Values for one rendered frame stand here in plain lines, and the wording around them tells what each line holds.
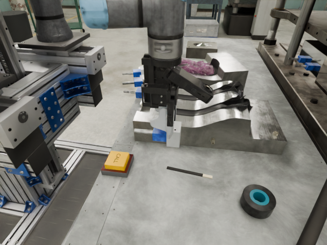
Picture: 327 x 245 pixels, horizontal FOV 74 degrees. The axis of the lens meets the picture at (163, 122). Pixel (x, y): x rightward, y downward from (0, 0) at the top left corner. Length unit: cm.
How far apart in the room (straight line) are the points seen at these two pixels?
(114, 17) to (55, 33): 68
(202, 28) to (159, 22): 387
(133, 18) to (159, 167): 44
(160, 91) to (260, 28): 473
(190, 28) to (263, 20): 156
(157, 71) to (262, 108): 53
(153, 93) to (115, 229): 34
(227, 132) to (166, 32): 40
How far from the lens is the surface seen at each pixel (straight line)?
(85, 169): 156
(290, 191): 73
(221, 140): 75
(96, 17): 45
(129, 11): 44
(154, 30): 45
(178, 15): 45
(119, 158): 68
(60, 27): 110
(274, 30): 198
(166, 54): 46
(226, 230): 60
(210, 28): 432
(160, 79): 51
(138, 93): 87
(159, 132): 59
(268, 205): 63
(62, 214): 140
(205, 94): 50
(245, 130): 73
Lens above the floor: 132
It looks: 37 degrees down
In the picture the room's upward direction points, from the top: straight up
